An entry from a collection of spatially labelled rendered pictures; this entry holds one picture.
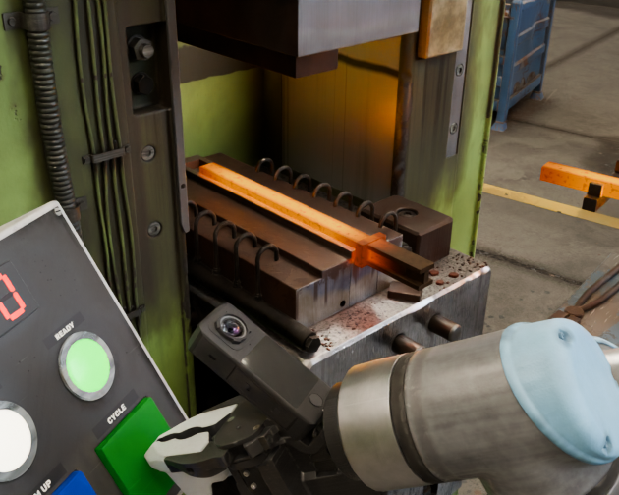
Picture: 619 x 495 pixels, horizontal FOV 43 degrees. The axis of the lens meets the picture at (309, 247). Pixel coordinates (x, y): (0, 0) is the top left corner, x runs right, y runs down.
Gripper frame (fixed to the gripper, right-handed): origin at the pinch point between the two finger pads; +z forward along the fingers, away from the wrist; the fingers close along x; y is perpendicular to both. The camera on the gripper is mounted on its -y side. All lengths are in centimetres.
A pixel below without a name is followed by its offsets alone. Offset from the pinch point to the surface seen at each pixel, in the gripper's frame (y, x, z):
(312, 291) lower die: 4.6, 38.0, 3.6
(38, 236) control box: -19.7, 3.0, 2.0
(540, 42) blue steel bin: 46, 462, 51
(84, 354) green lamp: -9.7, 0.2, 1.6
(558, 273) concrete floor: 100, 239, 33
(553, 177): 12, 75, -20
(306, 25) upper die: -24.9, 36.4, -12.6
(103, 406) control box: -5.0, -0.7, 2.0
